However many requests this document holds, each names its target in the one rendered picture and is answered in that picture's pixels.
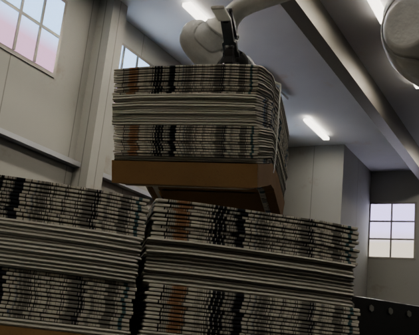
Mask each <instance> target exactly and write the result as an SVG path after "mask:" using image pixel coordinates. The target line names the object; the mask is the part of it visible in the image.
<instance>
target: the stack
mask: <svg viewBox="0 0 419 335"><path fill-rule="evenodd" d="M149 202H150V200H149V199H144V198H140V197H134V196H130V195H123V194H119V193H113V192H109V191H103V190H98V189H90V188H85V187H77V186H73V185H65V184H60V183H52V182H47V181H39V180H34V179H26V178H21V177H13V176H8V175H0V325H6V326H17V327H23V328H36V329H42V330H54V331H60V332H72V333H78V334H90V335H359V334H360V332H359V328H357V327H358V324H359V321H358V320H356V319H357V316H360V313H359V312H360V309H357V308H353V307H352V305H351V304H352V301H350V300H352V298H351V297H353V296H354V294H351V293H353V292H354V291H353V287H352V286H354V284H353V283H351V282H354V280H353V279H355V277H354V276H351V275H353V268H356V266H358V263H356V258H358V255H356V254H357V253H359V252H360V250H358V249H353V248H354V247H355V245H358V244H359V242H358V241H357V240H358V236H357V235H359V232H355V231H357V230H358V227H352V226H348V225H341V224H337V223H331V222H327V221H320V220H316V219H307V218H302V217H294V216H288V215H280V214H274V213H266V212H261V211H252V210H247V209H239V208H234V207H225V206H220V205H211V204H206V203H197V202H191V201H178V200H172V199H160V198H156V199H155V200H154V202H153V204H152V205H151V207H150V209H149V210H148V207H147V204H149Z"/></svg>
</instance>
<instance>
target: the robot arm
mask: <svg viewBox="0 0 419 335"><path fill-rule="evenodd" d="M287 1H290V0H233V1H232V2H231V3H230V4H229V5H228V6H227V7H225V6H224V5H216V6H211V9H212V11H213V13H214V15H215V16H216V17H214V18H212V19H207V20H206V21H203V20H198V19H197V20H192V21H190V22H188V23H186V24H185V25H184V26H183V28H182V30H181V32H180V45H181V47H182V49H183V51H184V52H185V54H186V55H187V57H188V58H189V59H190V60H191V61H192V62H193V63H194V64H251V65H256V64H255V63H254V62H253V60H252V59H251V58H250V57H249V56H247V55H246V54H245V53H243V52H242V51H240V50H239V49H238V46H237V42H238V40H239V35H238V33H237V30H238V27H239V25H240V23H241V22H242V20H244V18H246V17H247V16H248V15H250V14H252V13H255V12H257V11H260V10H263V9H266V8H269V7H272V6H275V5H278V4H281V3H284V2H287ZM381 40H382V46H383V49H384V51H385V54H386V56H387V58H388V60H389V61H390V63H391V65H392V66H393V67H394V68H395V69H396V71H397V72H398V73H400V74H401V75H402V76H403V77H404V78H406V79H407V80H409V81H410V82H411V83H413V84H415V85H416V86H418V87H419V0H388V1H387V2H386V5H385V7H384V12H383V19H382V24H381Z"/></svg>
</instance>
